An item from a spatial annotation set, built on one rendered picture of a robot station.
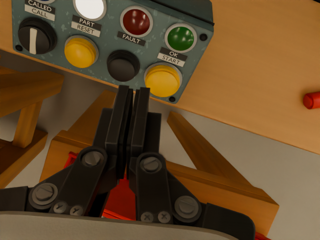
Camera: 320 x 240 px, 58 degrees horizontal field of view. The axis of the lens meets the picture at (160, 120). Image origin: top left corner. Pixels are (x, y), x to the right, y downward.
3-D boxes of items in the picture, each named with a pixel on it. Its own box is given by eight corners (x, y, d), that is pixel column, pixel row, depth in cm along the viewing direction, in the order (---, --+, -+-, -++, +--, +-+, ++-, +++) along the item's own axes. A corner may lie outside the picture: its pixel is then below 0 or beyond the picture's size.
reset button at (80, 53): (94, 66, 24) (90, 74, 24) (65, 56, 24) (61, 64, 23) (99, 42, 23) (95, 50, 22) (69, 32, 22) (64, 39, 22)
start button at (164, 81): (173, 95, 26) (172, 104, 25) (142, 85, 25) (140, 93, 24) (185, 70, 24) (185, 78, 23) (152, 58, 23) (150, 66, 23)
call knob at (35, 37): (54, 53, 24) (48, 61, 23) (22, 43, 24) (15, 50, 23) (56, 26, 22) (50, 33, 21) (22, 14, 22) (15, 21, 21)
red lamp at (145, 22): (146, 39, 22) (147, 38, 21) (118, 29, 22) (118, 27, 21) (154, 15, 22) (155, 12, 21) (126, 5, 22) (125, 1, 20)
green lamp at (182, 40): (188, 55, 23) (192, 54, 21) (162, 45, 22) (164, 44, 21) (196, 32, 23) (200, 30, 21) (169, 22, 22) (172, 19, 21)
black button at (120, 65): (133, 79, 25) (131, 87, 24) (106, 70, 25) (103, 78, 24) (141, 57, 23) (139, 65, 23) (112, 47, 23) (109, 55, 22)
